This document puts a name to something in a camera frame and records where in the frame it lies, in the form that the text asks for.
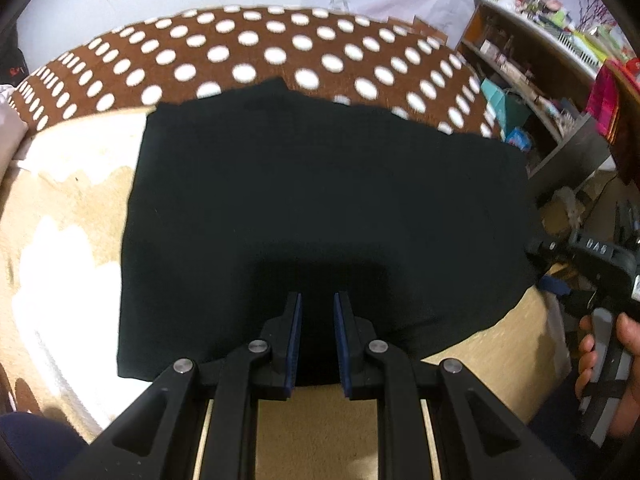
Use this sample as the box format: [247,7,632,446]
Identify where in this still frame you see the black pants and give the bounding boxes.
[117,79,542,387]

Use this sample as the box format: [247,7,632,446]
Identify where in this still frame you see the person's right hand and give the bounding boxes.
[574,311,640,440]

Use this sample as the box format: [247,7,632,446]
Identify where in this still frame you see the cluttered wooden shelf unit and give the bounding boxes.
[458,0,636,194]

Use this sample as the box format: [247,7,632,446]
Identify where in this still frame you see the dark blue trouser leg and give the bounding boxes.
[0,412,88,480]

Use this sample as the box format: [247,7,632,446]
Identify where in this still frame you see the cardboard box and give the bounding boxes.
[387,16,448,44]

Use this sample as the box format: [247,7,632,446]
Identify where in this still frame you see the clear plastic bottle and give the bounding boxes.
[329,0,349,13]

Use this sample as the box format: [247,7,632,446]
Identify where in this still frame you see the white pillow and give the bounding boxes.
[0,84,28,179]

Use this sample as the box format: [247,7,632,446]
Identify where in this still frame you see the black bag on wall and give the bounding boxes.
[0,26,29,87]

